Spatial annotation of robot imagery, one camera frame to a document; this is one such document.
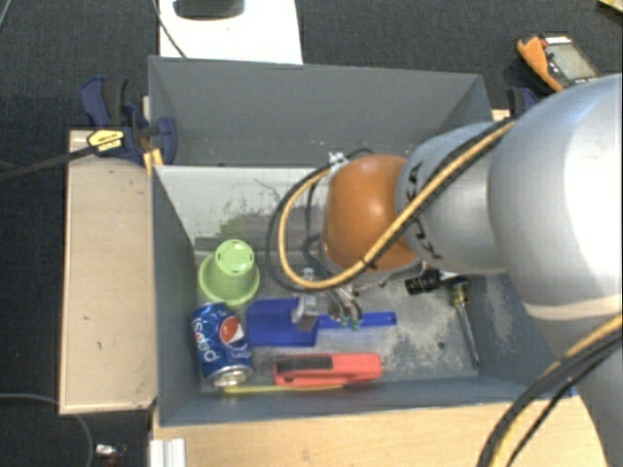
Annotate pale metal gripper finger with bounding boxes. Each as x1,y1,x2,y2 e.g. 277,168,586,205
300,267,317,302
290,293,321,334

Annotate blue plastic scoop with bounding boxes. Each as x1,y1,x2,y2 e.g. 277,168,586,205
245,297,398,348

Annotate red and black utility knife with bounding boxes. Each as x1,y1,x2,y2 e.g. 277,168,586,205
272,351,384,388

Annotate green plastic cup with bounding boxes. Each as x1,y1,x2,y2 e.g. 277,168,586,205
197,238,262,310

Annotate blue soda can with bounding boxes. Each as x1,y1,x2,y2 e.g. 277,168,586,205
189,301,255,388

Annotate yellow flat stick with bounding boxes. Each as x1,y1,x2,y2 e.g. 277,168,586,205
222,381,352,397

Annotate grey metal bin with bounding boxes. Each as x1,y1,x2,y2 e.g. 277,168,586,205
147,54,573,427

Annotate pale wood flat board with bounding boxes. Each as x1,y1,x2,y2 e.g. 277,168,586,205
57,128,160,415

